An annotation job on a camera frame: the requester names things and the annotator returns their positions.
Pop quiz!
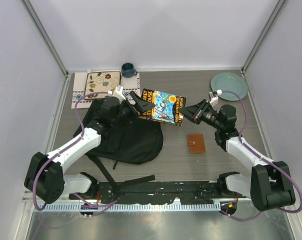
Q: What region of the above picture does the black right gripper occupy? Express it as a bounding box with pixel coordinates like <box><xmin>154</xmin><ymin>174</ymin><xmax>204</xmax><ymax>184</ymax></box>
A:
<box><xmin>178</xmin><ymin>99</ymin><xmax>223</xmax><ymax>131</ymax></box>

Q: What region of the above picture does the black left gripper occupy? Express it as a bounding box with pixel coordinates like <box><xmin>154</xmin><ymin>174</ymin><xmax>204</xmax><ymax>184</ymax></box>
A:
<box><xmin>111</xmin><ymin>91</ymin><xmax>154</xmax><ymax>126</ymax></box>

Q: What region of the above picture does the black comic cover book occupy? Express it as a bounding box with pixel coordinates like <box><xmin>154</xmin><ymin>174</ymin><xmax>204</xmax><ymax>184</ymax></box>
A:
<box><xmin>139</xmin><ymin>88</ymin><xmax>187</xmax><ymax>127</ymax></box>

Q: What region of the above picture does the black fabric backpack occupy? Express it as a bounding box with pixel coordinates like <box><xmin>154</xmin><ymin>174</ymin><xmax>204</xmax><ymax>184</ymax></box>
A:
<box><xmin>82</xmin><ymin>99</ymin><xmax>164</xmax><ymax>184</ymax></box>

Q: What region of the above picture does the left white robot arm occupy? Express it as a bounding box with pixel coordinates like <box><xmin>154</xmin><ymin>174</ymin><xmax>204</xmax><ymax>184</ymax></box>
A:
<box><xmin>24</xmin><ymin>90</ymin><xmax>155</xmax><ymax>211</ymax></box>

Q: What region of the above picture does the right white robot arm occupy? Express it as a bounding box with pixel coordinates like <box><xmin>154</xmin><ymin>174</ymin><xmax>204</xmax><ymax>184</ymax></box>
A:
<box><xmin>179</xmin><ymin>99</ymin><xmax>296</xmax><ymax>212</ymax></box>

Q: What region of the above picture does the white patterned placemat cloth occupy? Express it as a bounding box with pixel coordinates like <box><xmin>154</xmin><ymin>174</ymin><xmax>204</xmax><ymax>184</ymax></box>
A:
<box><xmin>71</xmin><ymin>72</ymin><xmax>141</xmax><ymax>109</ymax></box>

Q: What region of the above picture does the brown leather wallet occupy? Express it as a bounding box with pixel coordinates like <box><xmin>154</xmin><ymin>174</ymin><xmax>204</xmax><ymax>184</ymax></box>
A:
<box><xmin>187</xmin><ymin>133</ymin><xmax>206</xmax><ymax>154</ymax></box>

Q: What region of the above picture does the blue ceramic mug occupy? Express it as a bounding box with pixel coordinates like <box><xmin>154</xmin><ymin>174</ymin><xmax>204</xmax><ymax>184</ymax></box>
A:
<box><xmin>121</xmin><ymin>63</ymin><xmax>138</xmax><ymax>78</ymax></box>

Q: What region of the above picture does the round teal plate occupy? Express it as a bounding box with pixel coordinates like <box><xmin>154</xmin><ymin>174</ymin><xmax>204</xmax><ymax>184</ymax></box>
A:
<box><xmin>210</xmin><ymin>72</ymin><xmax>249</xmax><ymax>102</ymax></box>

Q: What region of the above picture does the square floral ceramic plate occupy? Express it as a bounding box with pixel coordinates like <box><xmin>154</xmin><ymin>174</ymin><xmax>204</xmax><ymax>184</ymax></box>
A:
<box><xmin>84</xmin><ymin>71</ymin><xmax>121</xmax><ymax>100</ymax></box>

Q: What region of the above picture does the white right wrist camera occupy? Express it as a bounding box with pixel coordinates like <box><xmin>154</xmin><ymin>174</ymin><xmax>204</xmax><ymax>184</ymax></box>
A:
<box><xmin>208</xmin><ymin>89</ymin><xmax>223</xmax><ymax>107</ymax></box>

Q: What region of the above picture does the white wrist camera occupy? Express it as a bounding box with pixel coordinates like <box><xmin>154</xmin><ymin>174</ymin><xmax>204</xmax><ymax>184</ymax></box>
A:
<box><xmin>107</xmin><ymin>85</ymin><xmax>127</xmax><ymax>103</ymax></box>
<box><xmin>208</xmin><ymin>89</ymin><xmax>223</xmax><ymax>107</ymax></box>

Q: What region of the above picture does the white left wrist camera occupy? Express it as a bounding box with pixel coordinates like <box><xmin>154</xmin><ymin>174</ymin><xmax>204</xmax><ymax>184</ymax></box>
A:
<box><xmin>107</xmin><ymin>85</ymin><xmax>127</xmax><ymax>103</ymax></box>

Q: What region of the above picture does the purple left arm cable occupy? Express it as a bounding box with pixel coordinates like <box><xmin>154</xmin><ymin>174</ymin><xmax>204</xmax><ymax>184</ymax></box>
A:
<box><xmin>32</xmin><ymin>91</ymin><xmax>119</xmax><ymax>217</ymax></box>

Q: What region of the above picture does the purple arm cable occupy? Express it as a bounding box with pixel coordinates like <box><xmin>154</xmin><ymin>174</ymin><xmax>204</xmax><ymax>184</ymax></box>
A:
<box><xmin>219</xmin><ymin>90</ymin><xmax>302</xmax><ymax>222</ymax></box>
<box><xmin>32</xmin><ymin>91</ymin><xmax>119</xmax><ymax>217</ymax></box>

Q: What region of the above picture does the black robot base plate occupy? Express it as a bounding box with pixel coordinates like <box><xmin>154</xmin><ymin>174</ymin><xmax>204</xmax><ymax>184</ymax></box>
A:
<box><xmin>68</xmin><ymin>179</ymin><xmax>248</xmax><ymax>205</ymax></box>

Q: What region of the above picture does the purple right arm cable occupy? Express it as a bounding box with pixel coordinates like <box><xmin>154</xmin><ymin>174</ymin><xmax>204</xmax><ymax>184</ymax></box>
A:
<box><xmin>219</xmin><ymin>90</ymin><xmax>302</xmax><ymax>222</ymax></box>

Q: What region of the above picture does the white slotted cable duct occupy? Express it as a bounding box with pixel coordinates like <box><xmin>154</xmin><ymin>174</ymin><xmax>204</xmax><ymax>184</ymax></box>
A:
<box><xmin>43</xmin><ymin>201</ymin><xmax>221</xmax><ymax>213</ymax></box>

